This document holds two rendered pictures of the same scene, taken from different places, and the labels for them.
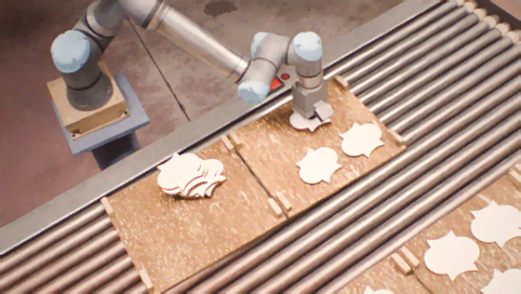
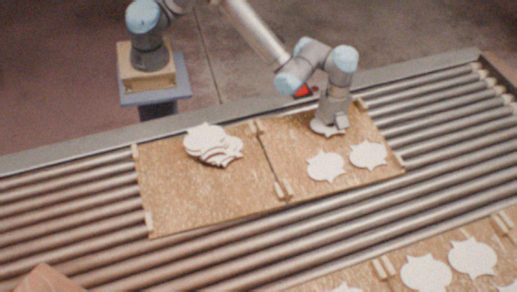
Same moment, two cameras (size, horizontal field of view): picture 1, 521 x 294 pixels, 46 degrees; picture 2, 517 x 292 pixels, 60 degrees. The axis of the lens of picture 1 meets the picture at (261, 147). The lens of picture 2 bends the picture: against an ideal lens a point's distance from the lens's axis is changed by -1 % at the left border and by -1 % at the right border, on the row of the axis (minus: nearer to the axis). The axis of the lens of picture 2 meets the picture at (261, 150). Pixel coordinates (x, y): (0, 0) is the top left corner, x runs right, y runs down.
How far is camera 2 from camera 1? 30 cm
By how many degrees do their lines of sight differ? 3
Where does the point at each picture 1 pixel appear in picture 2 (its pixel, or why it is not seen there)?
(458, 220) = (438, 245)
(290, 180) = (298, 172)
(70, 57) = (139, 19)
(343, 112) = (357, 128)
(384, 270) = (362, 272)
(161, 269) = (164, 216)
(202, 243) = (207, 204)
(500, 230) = (474, 264)
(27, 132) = (96, 91)
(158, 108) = (203, 100)
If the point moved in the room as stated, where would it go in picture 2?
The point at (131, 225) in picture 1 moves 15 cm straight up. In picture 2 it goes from (150, 173) to (143, 141)
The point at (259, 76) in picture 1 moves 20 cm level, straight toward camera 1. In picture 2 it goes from (296, 71) to (290, 121)
